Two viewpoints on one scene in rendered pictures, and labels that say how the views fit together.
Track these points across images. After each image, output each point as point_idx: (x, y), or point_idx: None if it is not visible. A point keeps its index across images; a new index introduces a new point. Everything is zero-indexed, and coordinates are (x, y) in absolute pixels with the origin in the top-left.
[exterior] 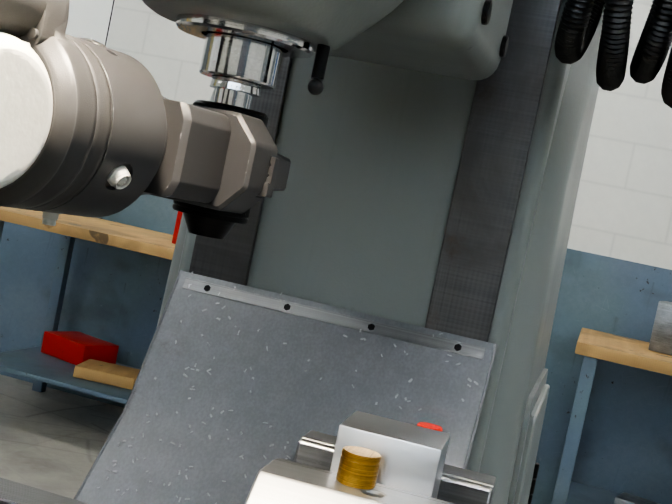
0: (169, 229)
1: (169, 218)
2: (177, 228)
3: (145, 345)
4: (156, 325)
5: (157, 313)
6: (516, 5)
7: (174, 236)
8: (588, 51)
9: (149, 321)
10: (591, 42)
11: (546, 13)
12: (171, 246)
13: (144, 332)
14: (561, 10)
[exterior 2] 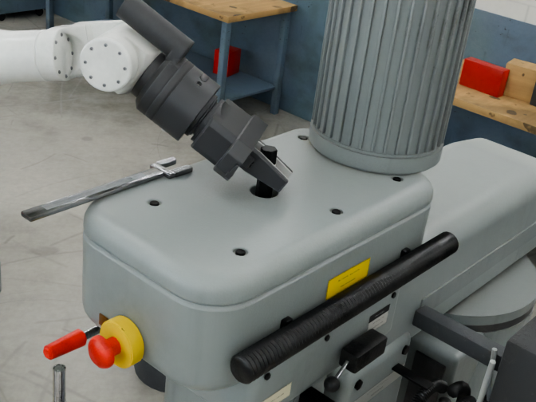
0: (467, 54)
1: (467, 46)
2: (463, 73)
3: (448, 134)
4: (456, 121)
5: (457, 113)
6: (417, 389)
7: (461, 79)
8: (475, 389)
9: (451, 118)
10: (478, 383)
11: (430, 399)
12: (455, 92)
13: (448, 125)
14: (438, 399)
